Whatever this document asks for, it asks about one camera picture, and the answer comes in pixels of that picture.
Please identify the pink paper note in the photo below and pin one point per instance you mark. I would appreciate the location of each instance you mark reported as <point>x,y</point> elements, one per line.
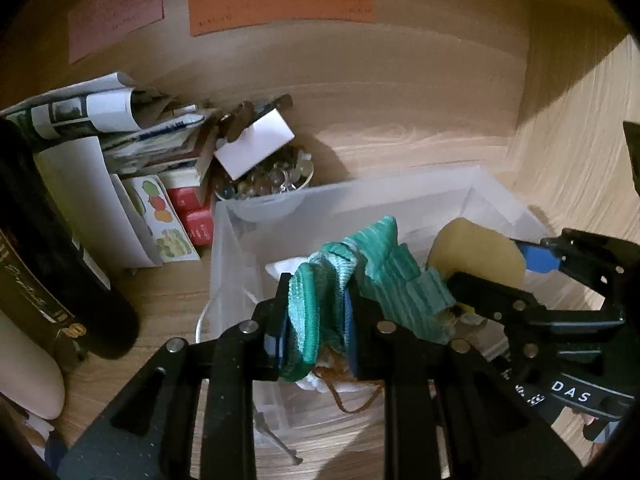
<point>115,15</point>

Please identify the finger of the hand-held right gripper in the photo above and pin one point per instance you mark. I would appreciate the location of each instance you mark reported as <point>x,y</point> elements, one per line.
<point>537,255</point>
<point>480,292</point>

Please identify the stack of booklets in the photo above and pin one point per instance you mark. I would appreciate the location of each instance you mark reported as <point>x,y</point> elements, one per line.
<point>160,140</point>

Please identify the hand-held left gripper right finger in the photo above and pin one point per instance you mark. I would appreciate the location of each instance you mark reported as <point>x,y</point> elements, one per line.
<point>353,347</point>

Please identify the cream rounded bottle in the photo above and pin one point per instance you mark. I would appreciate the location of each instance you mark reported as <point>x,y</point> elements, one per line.
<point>25,360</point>

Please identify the white card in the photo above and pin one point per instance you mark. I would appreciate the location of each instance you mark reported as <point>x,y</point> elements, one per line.
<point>255,142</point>

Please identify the clear plastic storage box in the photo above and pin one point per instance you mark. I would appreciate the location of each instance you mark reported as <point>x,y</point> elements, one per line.
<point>350,205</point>

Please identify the bowl of glass marbles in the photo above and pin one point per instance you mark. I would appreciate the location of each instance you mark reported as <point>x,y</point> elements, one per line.
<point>270,180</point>

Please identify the metal screw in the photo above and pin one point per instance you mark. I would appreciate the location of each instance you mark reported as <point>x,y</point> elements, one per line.
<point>277,440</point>

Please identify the fruit picture sheet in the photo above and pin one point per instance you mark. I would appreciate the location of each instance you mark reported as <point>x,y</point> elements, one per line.
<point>162,220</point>

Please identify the white bowl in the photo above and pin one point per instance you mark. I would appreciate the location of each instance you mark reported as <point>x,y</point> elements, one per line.
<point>265,207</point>

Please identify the yellow sponge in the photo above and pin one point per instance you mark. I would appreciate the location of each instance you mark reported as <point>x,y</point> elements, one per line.
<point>475,255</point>

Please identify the green striped cloth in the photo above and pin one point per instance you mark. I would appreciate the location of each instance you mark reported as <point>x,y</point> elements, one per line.
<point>400,270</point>

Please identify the red box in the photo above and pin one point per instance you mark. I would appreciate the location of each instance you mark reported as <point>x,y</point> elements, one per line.
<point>187,199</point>
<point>197,227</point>

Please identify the wooden clips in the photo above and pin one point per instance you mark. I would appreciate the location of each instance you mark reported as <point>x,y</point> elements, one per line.
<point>237,117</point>

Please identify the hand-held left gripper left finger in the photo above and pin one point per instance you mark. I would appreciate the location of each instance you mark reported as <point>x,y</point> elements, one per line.
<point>271,347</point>

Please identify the orange paper note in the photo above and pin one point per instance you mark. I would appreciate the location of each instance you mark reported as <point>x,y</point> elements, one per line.
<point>280,5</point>

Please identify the dark wine bottle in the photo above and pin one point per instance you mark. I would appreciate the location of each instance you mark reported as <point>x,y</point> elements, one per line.
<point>45,240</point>

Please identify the dark object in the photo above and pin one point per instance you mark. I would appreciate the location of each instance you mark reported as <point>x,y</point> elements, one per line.
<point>634,160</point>

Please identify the rolled newspaper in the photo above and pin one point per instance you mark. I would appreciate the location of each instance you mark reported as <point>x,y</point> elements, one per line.
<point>65,110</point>

